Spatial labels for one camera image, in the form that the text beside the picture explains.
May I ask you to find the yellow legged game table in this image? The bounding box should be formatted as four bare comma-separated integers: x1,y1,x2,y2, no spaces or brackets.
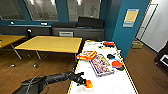
66,39,140,94

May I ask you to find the black wheeled cart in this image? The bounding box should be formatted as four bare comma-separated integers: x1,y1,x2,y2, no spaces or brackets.
154,41,168,68

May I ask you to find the black round puck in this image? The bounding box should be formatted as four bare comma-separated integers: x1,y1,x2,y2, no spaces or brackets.
114,64,126,72

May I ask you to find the low dark sofa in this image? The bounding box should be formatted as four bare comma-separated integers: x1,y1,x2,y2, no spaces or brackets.
0,24,53,38

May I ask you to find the yellow wall sign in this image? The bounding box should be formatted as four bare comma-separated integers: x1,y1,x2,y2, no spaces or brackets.
122,8,140,29

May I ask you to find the dark grey sofa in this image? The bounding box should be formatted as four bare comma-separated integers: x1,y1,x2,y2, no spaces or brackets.
50,16,106,42

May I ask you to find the small orange plastic bowl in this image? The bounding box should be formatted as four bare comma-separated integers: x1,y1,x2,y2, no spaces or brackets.
83,79,95,91

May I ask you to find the colourful snack box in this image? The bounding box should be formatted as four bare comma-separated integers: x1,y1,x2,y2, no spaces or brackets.
88,53,116,78

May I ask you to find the cardboard box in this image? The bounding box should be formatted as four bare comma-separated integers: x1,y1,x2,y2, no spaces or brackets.
131,39,143,50

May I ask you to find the red game box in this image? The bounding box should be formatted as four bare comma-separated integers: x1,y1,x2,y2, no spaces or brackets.
75,50,99,62

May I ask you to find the red flat tray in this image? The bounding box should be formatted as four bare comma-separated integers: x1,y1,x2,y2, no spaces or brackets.
102,41,116,48

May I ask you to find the long yellow wooden table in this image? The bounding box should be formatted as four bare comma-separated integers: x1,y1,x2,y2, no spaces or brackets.
14,35,84,70

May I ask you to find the interior glass window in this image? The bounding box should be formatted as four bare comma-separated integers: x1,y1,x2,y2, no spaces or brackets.
24,0,60,22
0,0,27,22
66,0,102,23

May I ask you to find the white paper label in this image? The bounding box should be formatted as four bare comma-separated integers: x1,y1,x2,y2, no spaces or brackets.
59,31,74,38

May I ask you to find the short yellow wooden table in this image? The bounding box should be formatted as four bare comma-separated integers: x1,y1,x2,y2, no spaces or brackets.
0,34,27,60

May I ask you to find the red air hockey paddle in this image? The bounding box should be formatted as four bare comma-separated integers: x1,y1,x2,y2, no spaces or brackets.
111,59,125,70

